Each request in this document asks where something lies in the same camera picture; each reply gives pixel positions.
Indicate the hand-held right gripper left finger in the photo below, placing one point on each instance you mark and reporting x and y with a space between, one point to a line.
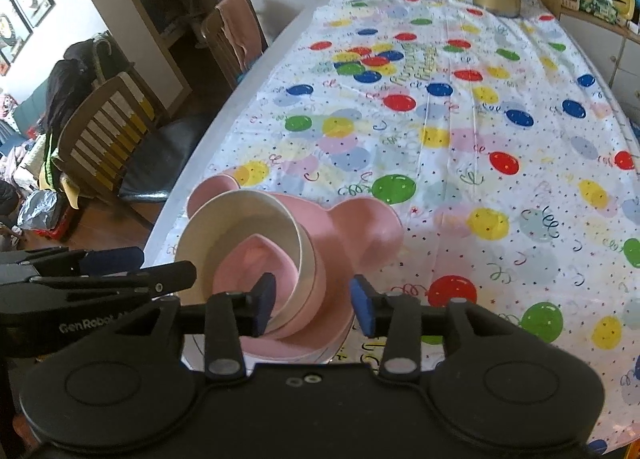
265 304

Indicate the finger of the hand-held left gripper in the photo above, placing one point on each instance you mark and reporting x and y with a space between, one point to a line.
165 276
110 258

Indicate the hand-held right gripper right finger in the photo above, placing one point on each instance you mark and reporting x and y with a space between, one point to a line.
362 309

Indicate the pink heart-shaped bowl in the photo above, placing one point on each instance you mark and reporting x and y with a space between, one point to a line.
245 269

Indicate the pink bear-shaped plate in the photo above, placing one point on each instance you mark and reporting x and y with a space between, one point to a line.
360 234

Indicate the cream bowl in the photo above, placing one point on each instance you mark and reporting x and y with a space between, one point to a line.
225 209

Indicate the silver foil bag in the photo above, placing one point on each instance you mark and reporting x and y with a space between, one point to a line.
40 209

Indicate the wooden chair with black seat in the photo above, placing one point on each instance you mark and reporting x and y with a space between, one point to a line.
95 134

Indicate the balloon printed tablecloth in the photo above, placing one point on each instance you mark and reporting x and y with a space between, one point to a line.
450 164

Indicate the black bag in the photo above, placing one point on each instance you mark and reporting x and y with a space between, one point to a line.
70 84

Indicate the wooden chair with towel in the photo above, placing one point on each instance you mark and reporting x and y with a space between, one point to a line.
215 44

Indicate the pink towel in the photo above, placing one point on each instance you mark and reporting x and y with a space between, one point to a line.
240 19

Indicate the grey drawer cabinet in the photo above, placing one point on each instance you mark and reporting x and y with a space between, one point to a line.
625 54

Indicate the green wipes packet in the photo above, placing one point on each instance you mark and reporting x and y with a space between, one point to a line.
595 1

